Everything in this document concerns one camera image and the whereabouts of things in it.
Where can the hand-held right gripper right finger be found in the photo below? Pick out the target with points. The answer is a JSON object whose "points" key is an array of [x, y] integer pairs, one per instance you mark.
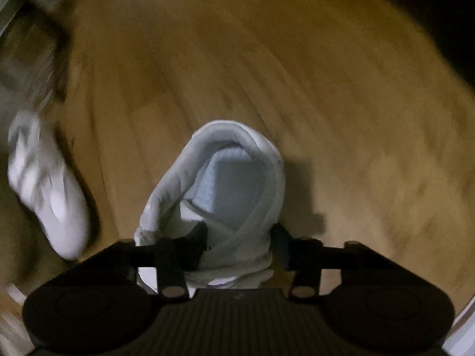
{"points": [[280, 246]]}

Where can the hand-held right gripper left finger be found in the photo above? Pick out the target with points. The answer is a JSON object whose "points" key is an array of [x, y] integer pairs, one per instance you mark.
{"points": [[196, 241]]}

